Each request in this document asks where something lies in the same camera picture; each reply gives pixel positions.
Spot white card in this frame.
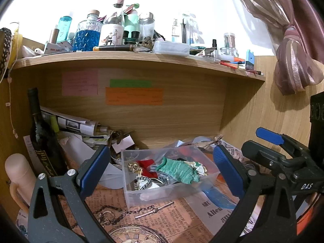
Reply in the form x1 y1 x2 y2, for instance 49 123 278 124
111 135 134 152

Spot pink curtain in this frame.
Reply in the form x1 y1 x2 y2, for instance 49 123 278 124
225 0 324 96

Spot yellow headband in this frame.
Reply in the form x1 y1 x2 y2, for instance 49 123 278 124
7 22 23 69

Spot clear lidded plastic case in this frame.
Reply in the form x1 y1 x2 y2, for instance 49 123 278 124
153 40 190 55

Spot clear plastic box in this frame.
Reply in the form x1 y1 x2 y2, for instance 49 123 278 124
121 144 221 209

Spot tall clear straw jar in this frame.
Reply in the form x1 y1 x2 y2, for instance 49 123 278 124
223 32 236 50

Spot cardboard tube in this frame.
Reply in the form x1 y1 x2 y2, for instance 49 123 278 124
49 25 60 45

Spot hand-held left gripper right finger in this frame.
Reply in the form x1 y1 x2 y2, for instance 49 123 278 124
210 144 298 243

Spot clear jar silver lid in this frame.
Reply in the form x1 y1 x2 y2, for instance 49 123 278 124
138 12 155 42

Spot green knit cloth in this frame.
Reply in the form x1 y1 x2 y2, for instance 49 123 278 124
155 157 203 184

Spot thin beige cord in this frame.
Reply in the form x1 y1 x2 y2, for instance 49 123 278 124
6 68 19 139

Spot teal liquid plastic bottle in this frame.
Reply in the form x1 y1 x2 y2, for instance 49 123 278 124
56 16 72 43

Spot pink sticky note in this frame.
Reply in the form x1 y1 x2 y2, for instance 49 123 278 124
62 71 99 96

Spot clear illustrated glass bottle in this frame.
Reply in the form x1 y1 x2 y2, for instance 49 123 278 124
99 0 126 46

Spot red pens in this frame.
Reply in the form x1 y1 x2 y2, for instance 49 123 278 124
220 61 240 69

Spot small white bowl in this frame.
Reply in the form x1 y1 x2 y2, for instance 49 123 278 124
111 153 126 166

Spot beige rubber cylinder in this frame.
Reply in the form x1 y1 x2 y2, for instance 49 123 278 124
4 154 37 212

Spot orange sticky note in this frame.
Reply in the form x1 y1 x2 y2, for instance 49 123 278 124
105 87 164 106

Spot clear plastic package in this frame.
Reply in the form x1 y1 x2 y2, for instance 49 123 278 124
183 14 203 45

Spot newspaper-print paper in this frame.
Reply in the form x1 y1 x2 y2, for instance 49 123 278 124
58 139 286 243

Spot red cloth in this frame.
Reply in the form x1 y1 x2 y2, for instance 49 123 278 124
137 159 159 179

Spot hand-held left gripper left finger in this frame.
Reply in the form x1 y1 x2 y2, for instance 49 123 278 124
27 144 114 243

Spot green sticky note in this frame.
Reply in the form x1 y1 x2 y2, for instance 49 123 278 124
110 79 152 88

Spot black patterned headband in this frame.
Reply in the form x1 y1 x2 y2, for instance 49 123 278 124
0 28 13 78

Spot white cloth mask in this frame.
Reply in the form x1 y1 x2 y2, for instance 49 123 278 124
139 190 165 203

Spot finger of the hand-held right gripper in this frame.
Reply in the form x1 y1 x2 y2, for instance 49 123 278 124
255 127 314 157
241 140 307 175

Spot pile of small cosmetics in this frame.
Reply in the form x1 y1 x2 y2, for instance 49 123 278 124
139 30 165 53

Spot mint green pump bottle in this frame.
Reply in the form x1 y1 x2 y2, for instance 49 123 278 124
124 3 140 33

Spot wooden shelf board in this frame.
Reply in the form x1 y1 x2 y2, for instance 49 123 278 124
11 52 266 81

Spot white printed packet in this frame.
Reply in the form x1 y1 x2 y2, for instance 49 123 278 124
15 209 29 236

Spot floral scrunchie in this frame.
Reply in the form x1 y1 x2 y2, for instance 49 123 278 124
189 163 210 176

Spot brown pen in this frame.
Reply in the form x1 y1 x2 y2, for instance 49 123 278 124
93 45 137 51

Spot stack of newspapers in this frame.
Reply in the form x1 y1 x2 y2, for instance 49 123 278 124
40 106 114 147

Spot clear plastic bag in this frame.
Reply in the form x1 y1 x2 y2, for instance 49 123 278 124
167 137 221 155

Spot blue-filled glass bottle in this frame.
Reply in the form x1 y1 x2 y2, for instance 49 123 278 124
73 10 103 51

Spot short glass jar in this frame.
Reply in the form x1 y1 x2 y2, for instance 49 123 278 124
220 47 238 57

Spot white box red label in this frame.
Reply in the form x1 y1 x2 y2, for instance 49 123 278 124
44 42 72 55

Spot dark wine bottle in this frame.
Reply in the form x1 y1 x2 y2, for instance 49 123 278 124
27 88 66 178

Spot silver sequin cloth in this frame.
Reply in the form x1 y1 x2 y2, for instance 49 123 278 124
149 164 178 185

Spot gold chain accessory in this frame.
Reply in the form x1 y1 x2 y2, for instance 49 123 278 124
127 162 142 174

